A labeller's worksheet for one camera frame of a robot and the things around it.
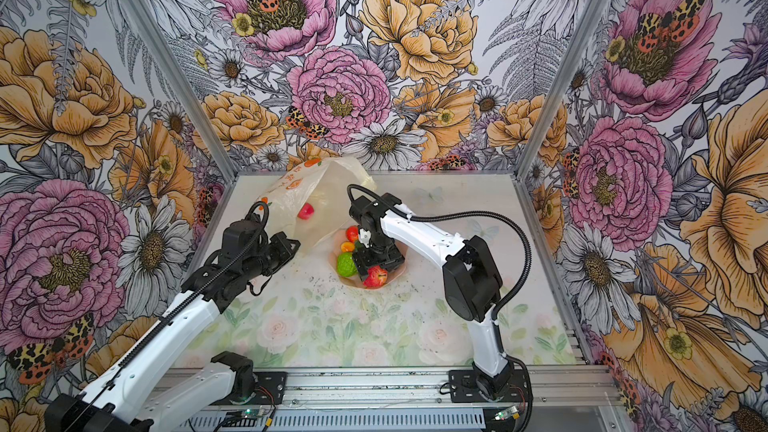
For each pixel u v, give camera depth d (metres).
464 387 0.73
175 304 0.50
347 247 0.94
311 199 0.88
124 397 0.40
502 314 0.53
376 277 0.83
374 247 0.73
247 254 0.55
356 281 0.89
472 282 0.50
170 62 0.89
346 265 0.87
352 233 0.96
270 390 0.73
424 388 0.76
